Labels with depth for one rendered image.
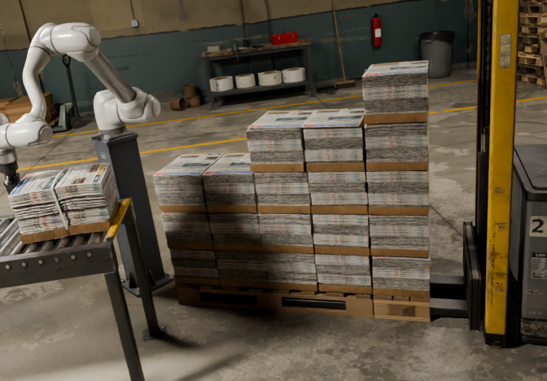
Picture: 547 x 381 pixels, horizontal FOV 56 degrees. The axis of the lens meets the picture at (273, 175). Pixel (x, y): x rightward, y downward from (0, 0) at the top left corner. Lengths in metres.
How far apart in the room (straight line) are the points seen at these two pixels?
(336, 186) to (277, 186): 0.30
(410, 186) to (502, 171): 0.45
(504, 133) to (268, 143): 1.08
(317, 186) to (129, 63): 7.19
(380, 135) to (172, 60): 7.20
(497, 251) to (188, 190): 1.56
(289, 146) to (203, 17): 6.90
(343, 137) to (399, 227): 0.52
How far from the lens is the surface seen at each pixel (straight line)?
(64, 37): 2.62
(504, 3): 2.18
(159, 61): 9.40
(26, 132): 2.31
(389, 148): 2.48
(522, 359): 2.73
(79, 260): 2.27
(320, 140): 2.51
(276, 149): 2.58
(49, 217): 2.38
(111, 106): 3.08
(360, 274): 2.77
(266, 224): 2.74
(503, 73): 2.21
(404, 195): 2.55
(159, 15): 9.35
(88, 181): 2.30
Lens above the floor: 1.68
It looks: 19 degrees down
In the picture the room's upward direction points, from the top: 7 degrees counter-clockwise
